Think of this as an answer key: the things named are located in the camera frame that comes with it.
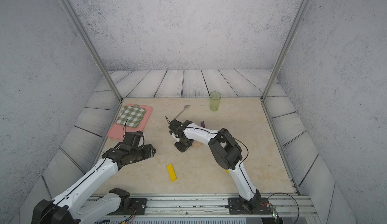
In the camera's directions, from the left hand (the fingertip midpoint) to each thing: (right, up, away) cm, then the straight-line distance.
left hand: (155, 151), depth 82 cm
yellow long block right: (+40, -11, +2) cm, 41 cm away
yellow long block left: (+9, -12, +2) cm, 15 cm away
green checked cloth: (-24, +18, +26) cm, 39 cm away
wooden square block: (+23, +8, -19) cm, 31 cm away
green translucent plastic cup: (+35, +29, +23) cm, 51 cm away
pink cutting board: (-30, +8, +20) cm, 37 cm away
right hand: (+15, -1, +10) cm, 18 cm away
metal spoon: (+14, +25, +32) cm, 43 cm away
